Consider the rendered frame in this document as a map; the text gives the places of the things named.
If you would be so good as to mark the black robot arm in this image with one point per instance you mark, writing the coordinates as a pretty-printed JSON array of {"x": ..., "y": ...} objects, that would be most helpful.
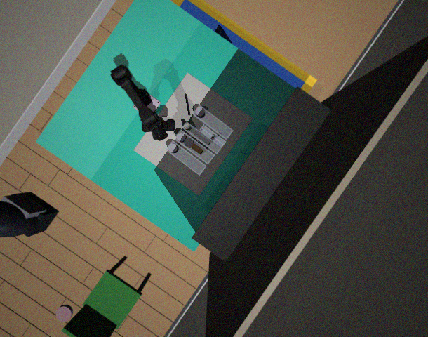
[{"x": 122, "y": 77}]

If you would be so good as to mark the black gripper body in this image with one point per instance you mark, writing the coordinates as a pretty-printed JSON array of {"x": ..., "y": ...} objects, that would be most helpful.
[{"x": 169, "y": 124}]

